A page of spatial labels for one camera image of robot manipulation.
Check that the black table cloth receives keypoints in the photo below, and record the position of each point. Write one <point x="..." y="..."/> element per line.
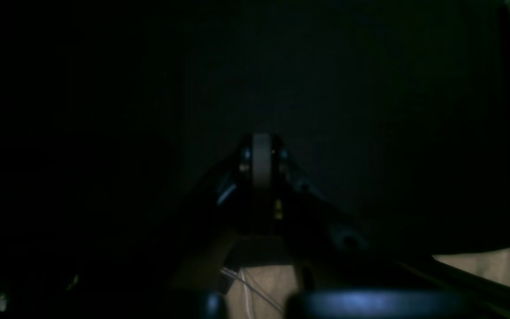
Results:
<point x="110" y="111"/>

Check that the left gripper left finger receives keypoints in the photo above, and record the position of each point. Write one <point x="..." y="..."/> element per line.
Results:
<point x="188" y="251"/>

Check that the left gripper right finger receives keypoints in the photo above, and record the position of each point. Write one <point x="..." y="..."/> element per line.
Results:
<point x="339" y="274"/>

